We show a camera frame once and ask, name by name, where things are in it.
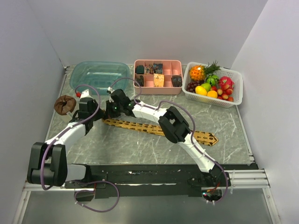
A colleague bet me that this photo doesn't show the dark rolled tie right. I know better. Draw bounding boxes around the dark rolled tie right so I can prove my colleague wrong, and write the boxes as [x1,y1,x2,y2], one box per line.
[171,75,183,87]

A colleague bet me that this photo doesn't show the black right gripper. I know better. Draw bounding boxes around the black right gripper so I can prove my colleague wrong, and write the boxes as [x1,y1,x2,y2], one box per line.
[104,100,123,120]

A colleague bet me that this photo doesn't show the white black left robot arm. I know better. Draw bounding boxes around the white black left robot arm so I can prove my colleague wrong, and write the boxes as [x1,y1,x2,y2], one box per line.
[27,96,105,189]

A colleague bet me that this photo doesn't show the black rolled tie left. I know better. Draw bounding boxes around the black rolled tie left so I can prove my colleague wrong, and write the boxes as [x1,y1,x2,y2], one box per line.
[135,75,144,87]

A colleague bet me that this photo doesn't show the dark green rolled tie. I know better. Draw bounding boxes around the dark green rolled tie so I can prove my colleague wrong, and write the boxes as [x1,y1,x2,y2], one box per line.
[135,65,145,74]

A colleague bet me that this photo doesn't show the black aluminium mounting rail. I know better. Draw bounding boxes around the black aluminium mounting rail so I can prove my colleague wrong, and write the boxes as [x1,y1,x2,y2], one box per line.
[22,164,271,203]

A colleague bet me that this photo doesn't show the yellow toy mango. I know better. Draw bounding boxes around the yellow toy mango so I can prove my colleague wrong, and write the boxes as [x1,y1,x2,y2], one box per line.
[195,86,207,96]

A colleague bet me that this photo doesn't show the pink divided organizer box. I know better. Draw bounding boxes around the pink divided organizer box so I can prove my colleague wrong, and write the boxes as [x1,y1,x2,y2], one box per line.
[133,59,183,95]

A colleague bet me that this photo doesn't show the multicolour patterned rolled tie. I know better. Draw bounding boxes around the multicolour patterned rolled tie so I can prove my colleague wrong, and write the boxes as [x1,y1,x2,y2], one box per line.
[144,64,154,75]

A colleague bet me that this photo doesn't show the white plastic fruit basket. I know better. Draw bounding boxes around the white plastic fruit basket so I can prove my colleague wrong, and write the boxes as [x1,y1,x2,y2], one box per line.
[182,62,243,108]

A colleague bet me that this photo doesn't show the orange toy pineapple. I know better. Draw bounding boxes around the orange toy pineapple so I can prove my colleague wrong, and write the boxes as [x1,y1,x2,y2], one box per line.
[189,61,220,81]

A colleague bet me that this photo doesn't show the orange toy fruit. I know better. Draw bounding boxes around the orange toy fruit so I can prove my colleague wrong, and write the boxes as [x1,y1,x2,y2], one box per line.
[207,91,218,98]

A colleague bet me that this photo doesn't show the yellow rolled tie in box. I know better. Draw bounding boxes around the yellow rolled tie in box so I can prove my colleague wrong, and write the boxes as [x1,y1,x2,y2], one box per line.
[153,73,164,87]

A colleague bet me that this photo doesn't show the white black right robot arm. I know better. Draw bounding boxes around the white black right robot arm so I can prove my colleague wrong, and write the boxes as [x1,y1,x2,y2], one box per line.
[106,87,229,187]

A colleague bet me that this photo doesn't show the pink toy dragon fruit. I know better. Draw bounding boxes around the pink toy dragon fruit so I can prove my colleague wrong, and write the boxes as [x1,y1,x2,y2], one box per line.
[219,76,235,90]

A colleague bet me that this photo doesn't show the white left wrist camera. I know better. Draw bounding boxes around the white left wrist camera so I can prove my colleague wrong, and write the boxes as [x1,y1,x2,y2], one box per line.
[76,89,93,101]

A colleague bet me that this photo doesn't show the yellow beetle print tie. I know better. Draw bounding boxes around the yellow beetle print tie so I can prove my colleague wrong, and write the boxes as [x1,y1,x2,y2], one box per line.
[102,119,219,147]

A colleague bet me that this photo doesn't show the lime green toy fruit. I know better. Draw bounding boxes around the lime green toy fruit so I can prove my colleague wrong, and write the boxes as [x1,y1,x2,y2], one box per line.
[201,83,212,92]

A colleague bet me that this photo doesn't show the blue patterned rolled tie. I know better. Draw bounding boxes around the blue patterned rolled tie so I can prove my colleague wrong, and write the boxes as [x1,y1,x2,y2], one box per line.
[153,63,163,74]

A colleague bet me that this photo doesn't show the brown white rolled cloth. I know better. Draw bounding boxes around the brown white rolled cloth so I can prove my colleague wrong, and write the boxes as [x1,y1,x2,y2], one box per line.
[54,95,79,123]

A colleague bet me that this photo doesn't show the purple toy grapes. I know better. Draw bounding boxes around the purple toy grapes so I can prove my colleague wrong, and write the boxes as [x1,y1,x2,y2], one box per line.
[186,80,204,93]

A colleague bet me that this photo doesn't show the teal transparent plastic tub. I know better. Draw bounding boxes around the teal transparent plastic tub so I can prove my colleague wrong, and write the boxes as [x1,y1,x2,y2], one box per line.
[70,61,130,96]

